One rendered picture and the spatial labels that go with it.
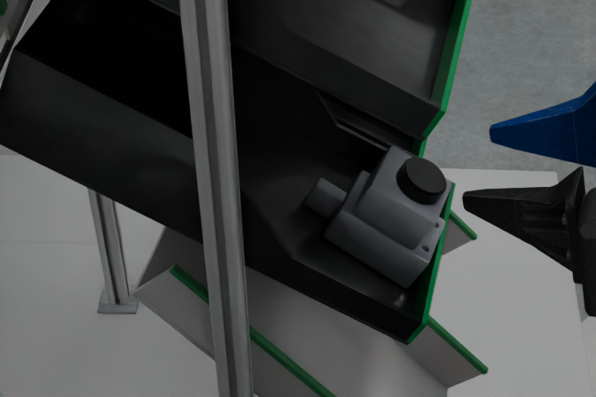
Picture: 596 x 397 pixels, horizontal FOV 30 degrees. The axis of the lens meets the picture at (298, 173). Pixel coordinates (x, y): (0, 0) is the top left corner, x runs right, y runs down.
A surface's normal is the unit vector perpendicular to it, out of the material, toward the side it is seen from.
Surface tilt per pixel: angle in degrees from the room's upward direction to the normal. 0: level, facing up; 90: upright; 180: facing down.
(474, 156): 0
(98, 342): 0
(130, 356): 0
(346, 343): 45
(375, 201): 87
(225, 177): 90
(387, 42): 25
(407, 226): 87
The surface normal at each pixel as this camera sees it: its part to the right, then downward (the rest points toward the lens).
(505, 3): -0.02, -0.76
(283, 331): 0.68, -0.43
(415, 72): 0.39, -0.62
